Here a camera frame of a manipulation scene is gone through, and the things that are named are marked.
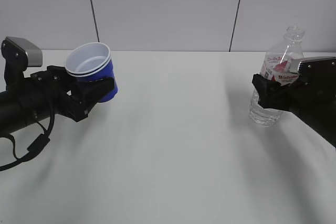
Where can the blue paper cup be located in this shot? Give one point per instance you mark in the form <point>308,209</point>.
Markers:
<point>90,62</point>

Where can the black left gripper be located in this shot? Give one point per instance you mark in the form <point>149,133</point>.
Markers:
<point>45,94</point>

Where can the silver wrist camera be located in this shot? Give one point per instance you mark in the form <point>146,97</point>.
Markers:
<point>314,69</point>
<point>19,54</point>

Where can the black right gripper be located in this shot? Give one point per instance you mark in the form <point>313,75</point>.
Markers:
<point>303,95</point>

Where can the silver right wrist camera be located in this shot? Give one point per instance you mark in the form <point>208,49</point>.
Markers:
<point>314,69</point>

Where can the clear Wahaha water bottle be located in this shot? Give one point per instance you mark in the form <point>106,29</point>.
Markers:
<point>275,67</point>

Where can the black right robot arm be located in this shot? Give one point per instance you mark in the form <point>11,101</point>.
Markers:
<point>323,125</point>

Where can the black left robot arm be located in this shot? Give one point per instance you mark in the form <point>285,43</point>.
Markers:
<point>10,121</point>

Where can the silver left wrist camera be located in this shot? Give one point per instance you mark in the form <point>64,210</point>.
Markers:
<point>19,54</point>

